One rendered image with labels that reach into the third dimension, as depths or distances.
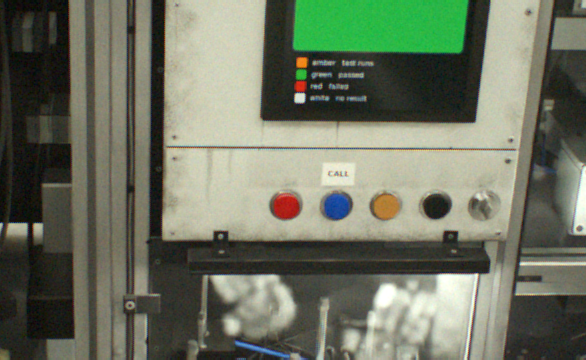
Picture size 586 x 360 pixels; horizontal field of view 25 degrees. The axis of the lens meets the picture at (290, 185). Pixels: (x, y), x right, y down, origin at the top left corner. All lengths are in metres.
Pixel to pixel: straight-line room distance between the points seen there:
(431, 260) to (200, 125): 0.32
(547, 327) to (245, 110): 0.91
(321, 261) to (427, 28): 0.30
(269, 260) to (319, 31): 0.28
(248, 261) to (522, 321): 0.79
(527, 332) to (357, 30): 0.91
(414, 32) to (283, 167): 0.22
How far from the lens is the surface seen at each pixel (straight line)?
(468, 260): 1.56
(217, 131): 1.49
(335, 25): 1.43
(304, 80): 1.45
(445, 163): 1.54
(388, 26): 1.44
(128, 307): 1.59
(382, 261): 1.54
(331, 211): 1.53
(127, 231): 1.56
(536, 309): 2.20
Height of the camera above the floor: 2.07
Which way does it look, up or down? 24 degrees down
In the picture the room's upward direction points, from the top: 3 degrees clockwise
